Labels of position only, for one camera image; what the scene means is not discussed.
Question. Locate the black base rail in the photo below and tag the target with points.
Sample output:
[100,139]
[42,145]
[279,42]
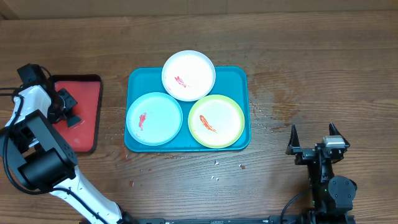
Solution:
[273,219]

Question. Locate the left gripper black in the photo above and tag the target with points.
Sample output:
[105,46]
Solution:
[68,101]

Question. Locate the dark tray with red liquid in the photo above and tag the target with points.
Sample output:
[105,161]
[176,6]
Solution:
[87,90]

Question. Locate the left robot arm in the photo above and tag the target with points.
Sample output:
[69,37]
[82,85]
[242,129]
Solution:
[37,159]

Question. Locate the white plate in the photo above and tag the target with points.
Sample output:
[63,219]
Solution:
[188,75]

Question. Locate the yellow-green plate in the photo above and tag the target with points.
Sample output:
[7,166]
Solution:
[216,121]

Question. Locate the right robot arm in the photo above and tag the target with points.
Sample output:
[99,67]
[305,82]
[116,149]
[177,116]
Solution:
[332,195]

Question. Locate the dark green sponge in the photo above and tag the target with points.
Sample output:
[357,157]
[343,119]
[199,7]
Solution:
[72,120]

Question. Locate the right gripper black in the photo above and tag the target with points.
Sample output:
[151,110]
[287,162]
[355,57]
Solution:
[303,154]

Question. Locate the light blue plate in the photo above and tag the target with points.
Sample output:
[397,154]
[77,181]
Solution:
[154,119]

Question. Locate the teal plastic serving tray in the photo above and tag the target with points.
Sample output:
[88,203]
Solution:
[231,81]

